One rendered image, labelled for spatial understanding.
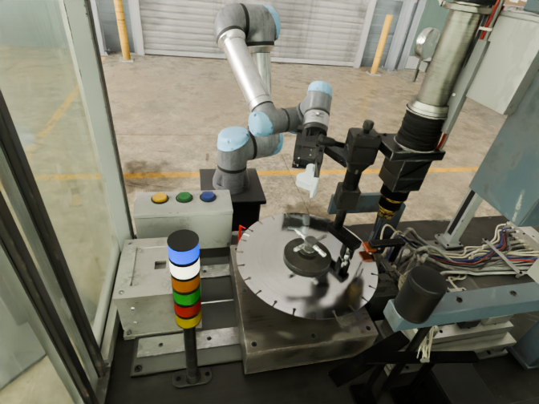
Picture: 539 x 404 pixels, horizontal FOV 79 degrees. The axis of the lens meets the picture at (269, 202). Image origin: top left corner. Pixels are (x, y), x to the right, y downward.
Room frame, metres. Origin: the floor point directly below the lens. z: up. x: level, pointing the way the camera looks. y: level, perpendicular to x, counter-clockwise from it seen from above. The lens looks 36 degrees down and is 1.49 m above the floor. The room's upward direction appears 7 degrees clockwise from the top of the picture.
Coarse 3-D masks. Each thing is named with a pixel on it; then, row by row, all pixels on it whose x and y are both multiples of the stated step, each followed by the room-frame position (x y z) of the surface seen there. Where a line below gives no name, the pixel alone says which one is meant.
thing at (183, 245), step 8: (176, 232) 0.35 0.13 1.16; (184, 232) 0.35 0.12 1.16; (192, 232) 0.35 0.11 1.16; (168, 240) 0.33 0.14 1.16; (176, 240) 0.33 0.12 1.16; (184, 240) 0.34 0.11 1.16; (192, 240) 0.34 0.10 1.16; (168, 248) 0.32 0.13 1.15; (176, 248) 0.32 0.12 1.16; (184, 248) 0.32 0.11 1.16; (192, 248) 0.32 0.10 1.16; (168, 256) 0.33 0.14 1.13; (176, 256) 0.32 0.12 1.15; (184, 256) 0.32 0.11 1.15; (192, 256) 0.32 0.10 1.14; (176, 264) 0.32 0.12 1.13; (184, 264) 0.32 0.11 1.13
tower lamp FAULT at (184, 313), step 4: (200, 300) 0.34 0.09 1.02; (176, 304) 0.32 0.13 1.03; (196, 304) 0.32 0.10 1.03; (200, 304) 0.34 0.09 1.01; (176, 308) 0.32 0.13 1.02; (180, 308) 0.32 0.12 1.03; (184, 308) 0.32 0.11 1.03; (188, 308) 0.32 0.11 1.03; (192, 308) 0.32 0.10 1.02; (196, 308) 0.33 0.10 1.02; (200, 308) 0.34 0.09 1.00; (176, 312) 0.32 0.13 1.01; (180, 312) 0.32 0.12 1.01; (184, 312) 0.32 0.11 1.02; (188, 312) 0.32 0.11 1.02; (192, 312) 0.32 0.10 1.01; (196, 312) 0.32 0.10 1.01; (180, 316) 0.32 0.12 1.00; (184, 316) 0.32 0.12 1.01; (188, 316) 0.32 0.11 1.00; (192, 316) 0.32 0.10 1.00
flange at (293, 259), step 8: (296, 240) 0.59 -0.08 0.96; (288, 248) 0.55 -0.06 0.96; (288, 256) 0.53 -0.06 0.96; (296, 256) 0.53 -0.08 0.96; (304, 256) 0.53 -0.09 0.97; (312, 256) 0.53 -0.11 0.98; (320, 256) 0.54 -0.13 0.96; (328, 256) 0.55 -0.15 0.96; (288, 264) 0.51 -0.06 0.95; (296, 264) 0.51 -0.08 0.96; (304, 264) 0.51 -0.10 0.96; (312, 264) 0.52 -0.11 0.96; (320, 264) 0.52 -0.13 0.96; (328, 264) 0.52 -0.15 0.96; (304, 272) 0.49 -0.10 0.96; (312, 272) 0.49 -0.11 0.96; (320, 272) 0.50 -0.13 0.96
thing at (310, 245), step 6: (300, 234) 0.57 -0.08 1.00; (324, 234) 0.58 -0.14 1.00; (306, 240) 0.54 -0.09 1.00; (312, 240) 0.54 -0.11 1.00; (318, 240) 0.56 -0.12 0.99; (300, 246) 0.53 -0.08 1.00; (306, 246) 0.53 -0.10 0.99; (312, 246) 0.53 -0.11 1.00; (318, 252) 0.52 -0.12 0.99; (324, 252) 0.52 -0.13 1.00
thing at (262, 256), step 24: (288, 216) 0.69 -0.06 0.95; (312, 216) 0.70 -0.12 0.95; (240, 240) 0.57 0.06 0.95; (264, 240) 0.58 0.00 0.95; (288, 240) 0.59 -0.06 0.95; (336, 240) 0.62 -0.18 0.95; (240, 264) 0.50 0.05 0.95; (264, 264) 0.51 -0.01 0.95; (336, 264) 0.54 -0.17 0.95; (360, 264) 0.55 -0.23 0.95; (264, 288) 0.44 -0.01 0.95; (288, 288) 0.45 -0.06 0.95; (312, 288) 0.46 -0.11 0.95; (336, 288) 0.46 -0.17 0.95; (360, 288) 0.47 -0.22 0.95; (288, 312) 0.39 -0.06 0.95; (312, 312) 0.40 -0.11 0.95; (336, 312) 0.40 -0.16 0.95
